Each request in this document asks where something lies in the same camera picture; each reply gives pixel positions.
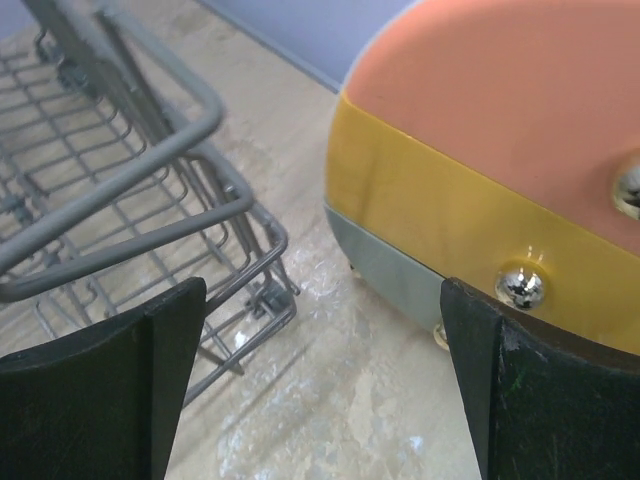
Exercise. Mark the grey wire dish rack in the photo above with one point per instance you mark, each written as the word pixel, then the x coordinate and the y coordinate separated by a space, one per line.
pixel 112 192

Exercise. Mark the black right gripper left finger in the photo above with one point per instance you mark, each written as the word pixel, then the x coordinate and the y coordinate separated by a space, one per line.
pixel 103 402

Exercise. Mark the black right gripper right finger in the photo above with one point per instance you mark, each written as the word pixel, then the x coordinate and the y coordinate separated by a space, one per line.
pixel 540 402

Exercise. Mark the orange yellow plate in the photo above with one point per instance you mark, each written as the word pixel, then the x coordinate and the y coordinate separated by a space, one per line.
pixel 496 142

